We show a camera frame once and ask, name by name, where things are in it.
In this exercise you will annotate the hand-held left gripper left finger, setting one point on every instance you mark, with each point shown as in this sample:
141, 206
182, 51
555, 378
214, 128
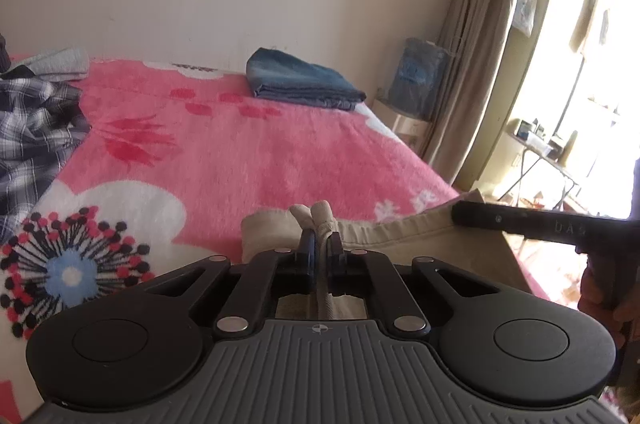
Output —
307, 249

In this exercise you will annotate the white water dispenser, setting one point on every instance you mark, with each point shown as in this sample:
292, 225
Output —
405, 126

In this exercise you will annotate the white plastic bag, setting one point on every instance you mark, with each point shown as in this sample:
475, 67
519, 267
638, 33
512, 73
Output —
525, 11

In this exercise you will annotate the folded blue jeans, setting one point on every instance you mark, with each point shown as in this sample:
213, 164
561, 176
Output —
300, 79

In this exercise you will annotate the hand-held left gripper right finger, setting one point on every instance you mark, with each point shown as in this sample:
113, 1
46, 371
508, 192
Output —
334, 249

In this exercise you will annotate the pink floral blanket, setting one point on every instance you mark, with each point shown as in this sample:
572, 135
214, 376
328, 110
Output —
250, 144

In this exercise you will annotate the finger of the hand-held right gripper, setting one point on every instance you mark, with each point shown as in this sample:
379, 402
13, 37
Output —
472, 215

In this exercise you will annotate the dark garment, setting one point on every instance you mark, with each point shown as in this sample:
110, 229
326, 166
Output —
4, 54

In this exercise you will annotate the folding table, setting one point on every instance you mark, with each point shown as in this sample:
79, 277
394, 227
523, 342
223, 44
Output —
540, 149

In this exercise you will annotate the beige pants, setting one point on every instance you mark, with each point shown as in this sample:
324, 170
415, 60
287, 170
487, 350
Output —
400, 236

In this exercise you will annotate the dark plaid shirt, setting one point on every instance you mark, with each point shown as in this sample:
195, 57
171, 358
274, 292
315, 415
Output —
35, 129

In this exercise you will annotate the person's right hand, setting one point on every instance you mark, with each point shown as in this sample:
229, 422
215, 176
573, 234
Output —
630, 304

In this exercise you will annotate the hanging beige garment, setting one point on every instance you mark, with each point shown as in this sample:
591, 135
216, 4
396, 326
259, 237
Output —
590, 9

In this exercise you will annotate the beige curtain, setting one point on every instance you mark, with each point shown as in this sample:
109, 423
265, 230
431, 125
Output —
480, 29

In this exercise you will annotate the blue water bottle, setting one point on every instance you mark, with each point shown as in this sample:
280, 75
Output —
417, 79

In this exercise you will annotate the light grey cloth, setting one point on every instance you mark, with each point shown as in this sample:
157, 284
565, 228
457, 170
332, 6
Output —
55, 64

